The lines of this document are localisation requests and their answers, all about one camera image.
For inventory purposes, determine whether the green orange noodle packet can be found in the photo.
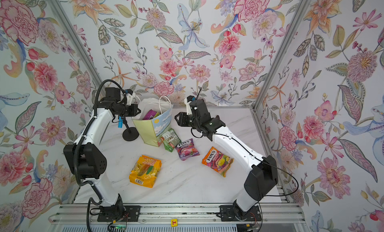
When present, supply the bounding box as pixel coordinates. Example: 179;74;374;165
161;129;182;152

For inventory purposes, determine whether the painted landscape paper bag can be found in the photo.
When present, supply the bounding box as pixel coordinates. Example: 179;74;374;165
133;95;174;147

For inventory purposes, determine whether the purple Fox's candy bag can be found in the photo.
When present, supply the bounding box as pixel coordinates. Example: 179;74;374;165
175;139;200;161

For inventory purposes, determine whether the purple grape candy bag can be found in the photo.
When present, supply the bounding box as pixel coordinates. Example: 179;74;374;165
143;109;158;121

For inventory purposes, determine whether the orange Fox's candy bag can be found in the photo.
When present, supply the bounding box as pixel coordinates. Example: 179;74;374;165
202;147;234;178

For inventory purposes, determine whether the yellow gummy candy bag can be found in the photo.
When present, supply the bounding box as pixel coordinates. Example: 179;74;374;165
129;156;162;188

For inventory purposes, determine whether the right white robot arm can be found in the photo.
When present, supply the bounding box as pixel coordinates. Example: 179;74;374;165
175;95;279;221

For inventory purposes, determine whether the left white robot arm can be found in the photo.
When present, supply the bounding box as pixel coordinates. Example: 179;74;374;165
64;87;141;218

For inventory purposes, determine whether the yellow marker cube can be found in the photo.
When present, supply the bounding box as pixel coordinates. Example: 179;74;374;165
171;219;178;228

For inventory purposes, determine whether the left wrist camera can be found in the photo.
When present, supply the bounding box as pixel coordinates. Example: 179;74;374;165
125;89;136;105

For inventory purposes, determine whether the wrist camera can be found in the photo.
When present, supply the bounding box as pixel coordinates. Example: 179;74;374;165
184;95;196;115
125;89;136;105

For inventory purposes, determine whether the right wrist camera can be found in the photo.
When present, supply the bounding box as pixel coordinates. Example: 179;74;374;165
184;95;196;115

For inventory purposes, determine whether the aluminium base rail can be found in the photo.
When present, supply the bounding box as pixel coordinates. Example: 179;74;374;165
48;203;305;226

